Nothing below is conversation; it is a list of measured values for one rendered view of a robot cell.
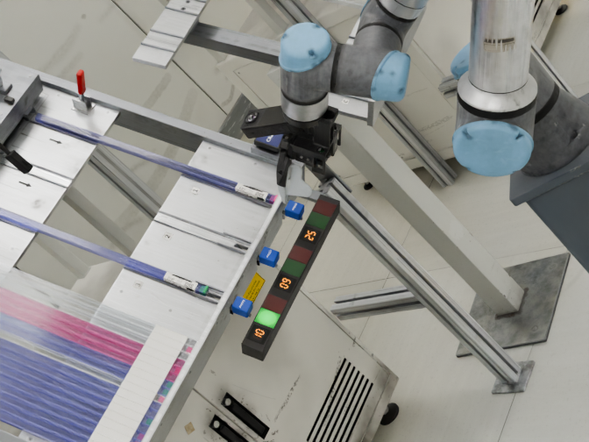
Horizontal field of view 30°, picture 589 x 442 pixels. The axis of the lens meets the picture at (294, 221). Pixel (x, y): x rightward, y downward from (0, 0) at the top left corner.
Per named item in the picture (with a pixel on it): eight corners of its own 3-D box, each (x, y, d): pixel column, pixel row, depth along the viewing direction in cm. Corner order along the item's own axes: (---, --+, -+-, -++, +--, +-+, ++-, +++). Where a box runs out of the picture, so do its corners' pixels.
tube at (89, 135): (278, 200, 200) (278, 196, 199) (275, 205, 199) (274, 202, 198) (39, 116, 212) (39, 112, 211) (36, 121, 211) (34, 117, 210)
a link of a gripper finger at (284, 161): (281, 191, 182) (289, 146, 178) (273, 188, 183) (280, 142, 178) (292, 179, 186) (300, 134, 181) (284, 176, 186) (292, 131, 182)
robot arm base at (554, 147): (595, 94, 184) (563, 53, 180) (599, 149, 173) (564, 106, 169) (519, 135, 192) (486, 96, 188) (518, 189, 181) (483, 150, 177)
